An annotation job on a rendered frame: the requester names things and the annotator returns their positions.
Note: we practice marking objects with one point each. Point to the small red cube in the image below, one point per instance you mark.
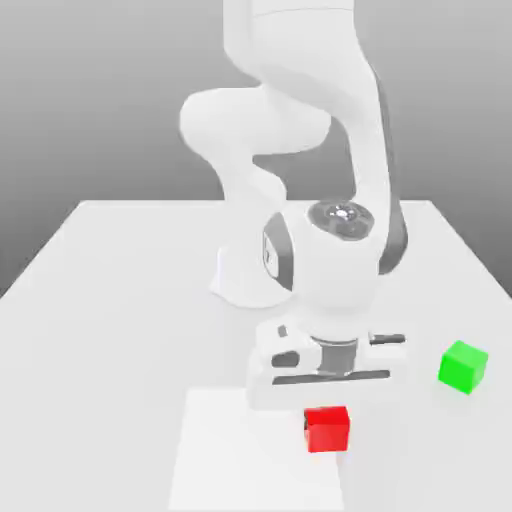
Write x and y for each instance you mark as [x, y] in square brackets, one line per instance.
[327, 430]

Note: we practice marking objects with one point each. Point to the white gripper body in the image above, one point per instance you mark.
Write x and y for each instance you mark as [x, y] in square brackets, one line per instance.
[280, 390]

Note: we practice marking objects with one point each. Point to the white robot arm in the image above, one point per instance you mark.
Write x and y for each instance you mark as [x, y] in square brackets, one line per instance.
[304, 100]

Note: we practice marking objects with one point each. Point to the small green cube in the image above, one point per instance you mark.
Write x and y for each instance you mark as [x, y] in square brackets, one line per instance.
[462, 366]

